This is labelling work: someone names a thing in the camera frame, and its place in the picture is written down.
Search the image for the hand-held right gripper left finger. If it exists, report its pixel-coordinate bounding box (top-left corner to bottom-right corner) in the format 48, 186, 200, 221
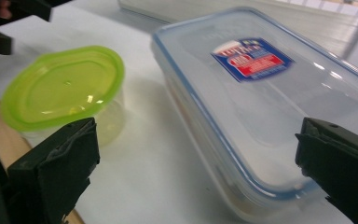
7, 117, 101, 224

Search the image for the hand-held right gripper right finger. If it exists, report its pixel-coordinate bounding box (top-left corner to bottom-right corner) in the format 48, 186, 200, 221
295, 117, 358, 224

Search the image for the round container with green lid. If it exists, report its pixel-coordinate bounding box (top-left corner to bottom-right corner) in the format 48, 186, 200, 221
0, 45, 127, 147

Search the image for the clear rectangular container blue-rimmed lid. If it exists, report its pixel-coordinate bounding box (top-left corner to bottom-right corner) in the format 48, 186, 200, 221
150, 7, 358, 223

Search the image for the white wire shelf rack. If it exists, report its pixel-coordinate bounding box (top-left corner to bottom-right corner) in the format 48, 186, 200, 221
117, 0, 358, 60

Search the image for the white table mat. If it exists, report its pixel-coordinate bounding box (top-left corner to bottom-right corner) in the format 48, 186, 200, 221
0, 0, 358, 224

